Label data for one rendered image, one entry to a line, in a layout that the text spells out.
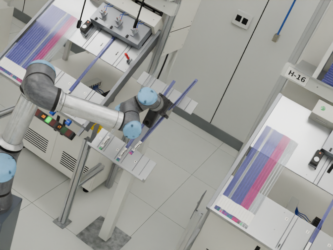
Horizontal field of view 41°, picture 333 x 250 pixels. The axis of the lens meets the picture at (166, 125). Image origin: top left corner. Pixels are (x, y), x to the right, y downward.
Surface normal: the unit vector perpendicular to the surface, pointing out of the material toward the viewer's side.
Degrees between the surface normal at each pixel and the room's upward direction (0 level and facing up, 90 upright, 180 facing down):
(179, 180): 0
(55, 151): 90
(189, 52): 90
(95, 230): 0
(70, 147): 90
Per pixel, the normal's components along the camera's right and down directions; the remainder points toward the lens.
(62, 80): -0.06, -0.38
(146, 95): -0.25, -0.18
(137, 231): 0.33, -0.80
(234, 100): -0.45, 0.32
